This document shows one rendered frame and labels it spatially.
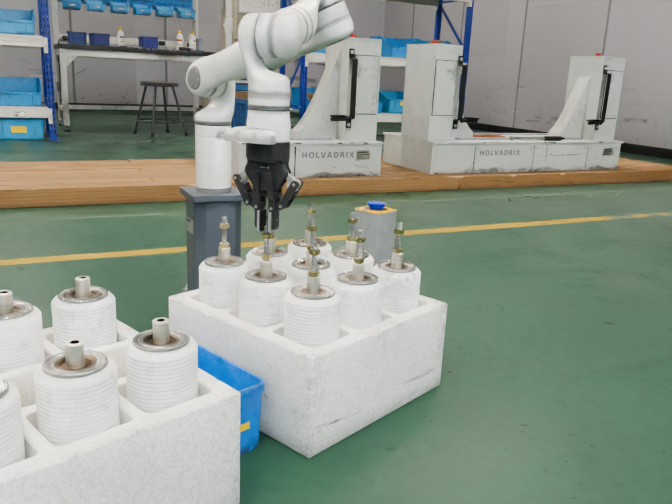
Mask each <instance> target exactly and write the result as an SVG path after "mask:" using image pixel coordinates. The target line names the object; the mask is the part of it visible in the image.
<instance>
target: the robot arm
mask: <svg viewBox="0 0 672 504"><path fill-rule="evenodd" d="M353 30H354V25H353V21H352V19H351V16H350V14H349V11H348V9H347V7H346V4H345V2H344V1H343V0H298V1H297V2H296V3H294V4H293V5H292V6H289V7H285V8H282V9H280V10H278V11H276V12H275V13H249V14H246V15H245V16H244V17H243V18H242V20H241V22H240V24H239V27H238V42H236V43H234V44H233V45H231V46H229V47H227V48H225V49H224V50H222V51H220V52H218V53H215V54H213V55H210V56H207V57H204V58H201V59H198V60H196V61H194V62H193V63H192V64H191V65H190V67H189V68H188V71H187V74H186V84H187V86H188V88H189V90H190V91H191V92H192V93H193V94H195V95H197V96H200V97H210V103H209V104H208V106H207V107H206V108H204V109H203V110H201V111H199V112H197V113H196V114H195V172H196V175H195V178H196V191H197V192H201V193H210V194H219V193H228V192H231V141H235V142H245V143H246V158H247V164H246V166H245V170H244V171H242V172H240V173H238V174H234V175H233V180H234V182H235V184H236V186H237V188H238V190H239V192H240V195H241V197H242V199H243V201H244V203H245V204H246V205H250V206H252V207H253V208H254V210H255V227H257V231H264V226H266V209H265V206H266V196H267V198H268V210H269V212H267V232H268V233H273V232H275V231H276V229H278V227H279V211H280V210H283V209H285V208H288V207H289V206H290V205H291V203H292V202H293V200H294V198H295V197H296V195H297V194H298V192H299V190H300V189H301V187H302V186H303V181H302V180H301V179H299V180H297V179H296V178H295V177H294V176H292V175H291V170H290V167H289V159H290V132H291V123H290V111H289V110H290V81H289V79H288V77H286V76H285V75H282V74H278V73H275V72H272V71H273V70H275V69H277V68H279V67H281V66H283V65H285V64H287V63H289V62H291V61H293V60H295V59H297V58H299V57H302V56H304V55H307V54H310V53H312V52H315V51H318V50H320V49H323V48H326V47H330V46H331V45H334V44H336V43H339V42H341V41H343V40H345V39H347V37H349V36H350V35H351V34H352V32H353ZM240 79H247V81H248V115H247V122H246V129H238V128H231V121H232V117H233V114H234V104H235V87H236V80H240ZM249 180H250V181H251V183H252V185H253V188H251V186H250V184H249ZM286 181H287V186H286V187H287V188H288V189H287V190H286V192H285V194H284V195H283V197H282V199H281V196H282V187H283V185H284V184H285V183H286Z"/></svg>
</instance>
